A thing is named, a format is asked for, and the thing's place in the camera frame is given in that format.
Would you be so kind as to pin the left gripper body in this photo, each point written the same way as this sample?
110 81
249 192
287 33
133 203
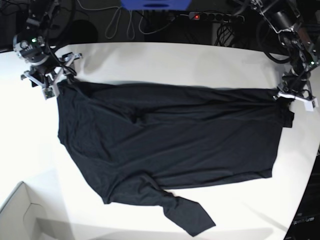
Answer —
297 88

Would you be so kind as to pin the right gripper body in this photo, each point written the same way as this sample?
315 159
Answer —
47 73

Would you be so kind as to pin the black t-shirt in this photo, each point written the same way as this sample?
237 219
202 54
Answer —
135 143

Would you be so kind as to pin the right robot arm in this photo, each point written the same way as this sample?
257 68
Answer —
32 45

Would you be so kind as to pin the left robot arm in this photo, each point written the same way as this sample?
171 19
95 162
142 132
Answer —
284 18

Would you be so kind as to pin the blue plastic bin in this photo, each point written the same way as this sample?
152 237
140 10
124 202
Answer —
175 5

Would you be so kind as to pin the black power strip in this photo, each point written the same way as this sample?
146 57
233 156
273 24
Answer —
215 17

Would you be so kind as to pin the white cardboard box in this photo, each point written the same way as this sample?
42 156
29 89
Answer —
17 218

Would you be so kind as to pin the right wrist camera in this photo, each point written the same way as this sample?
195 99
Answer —
51 92

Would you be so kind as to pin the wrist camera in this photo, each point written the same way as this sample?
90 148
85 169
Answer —
51 92
311 104

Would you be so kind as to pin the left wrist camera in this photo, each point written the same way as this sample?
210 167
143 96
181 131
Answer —
311 104

